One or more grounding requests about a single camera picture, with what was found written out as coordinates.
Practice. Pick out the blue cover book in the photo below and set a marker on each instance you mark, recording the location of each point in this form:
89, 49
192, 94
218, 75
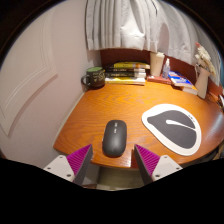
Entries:
180, 80

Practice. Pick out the white pink flower bunch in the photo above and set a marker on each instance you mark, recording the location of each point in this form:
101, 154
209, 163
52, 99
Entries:
204, 56

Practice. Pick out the white yellow spine book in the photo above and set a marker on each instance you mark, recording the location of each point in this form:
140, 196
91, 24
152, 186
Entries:
125, 81

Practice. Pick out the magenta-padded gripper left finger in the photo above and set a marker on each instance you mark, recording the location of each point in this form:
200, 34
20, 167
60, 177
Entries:
60, 166

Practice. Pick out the black spine book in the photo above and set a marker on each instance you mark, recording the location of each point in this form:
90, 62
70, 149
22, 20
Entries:
125, 70
125, 75

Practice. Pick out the small clear spray bottle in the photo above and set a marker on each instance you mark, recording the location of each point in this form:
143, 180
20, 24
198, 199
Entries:
166, 70

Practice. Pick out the white pleated curtain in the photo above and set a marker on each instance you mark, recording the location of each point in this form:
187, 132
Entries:
133, 23

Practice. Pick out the dark grey computer mouse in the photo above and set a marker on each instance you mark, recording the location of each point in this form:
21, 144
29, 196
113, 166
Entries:
114, 140

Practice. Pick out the cream lidded tumbler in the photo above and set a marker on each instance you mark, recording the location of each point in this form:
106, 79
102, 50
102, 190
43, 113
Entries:
156, 64

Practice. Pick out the round white grey mouse pad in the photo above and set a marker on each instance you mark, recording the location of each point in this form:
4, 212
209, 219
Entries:
176, 131

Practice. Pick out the flat red book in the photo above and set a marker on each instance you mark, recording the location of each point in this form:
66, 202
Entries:
159, 80

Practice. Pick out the dark green mug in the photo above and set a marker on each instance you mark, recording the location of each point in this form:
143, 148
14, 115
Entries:
96, 78

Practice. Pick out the white panelled door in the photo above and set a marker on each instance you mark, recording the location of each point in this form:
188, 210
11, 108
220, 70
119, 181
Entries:
23, 73

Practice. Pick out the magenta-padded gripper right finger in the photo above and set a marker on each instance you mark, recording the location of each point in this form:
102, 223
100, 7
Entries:
165, 166

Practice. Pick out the orange cover book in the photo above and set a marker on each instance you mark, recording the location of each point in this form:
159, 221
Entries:
190, 90

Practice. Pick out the white ceramic vase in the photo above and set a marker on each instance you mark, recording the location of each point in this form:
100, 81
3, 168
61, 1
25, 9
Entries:
202, 83

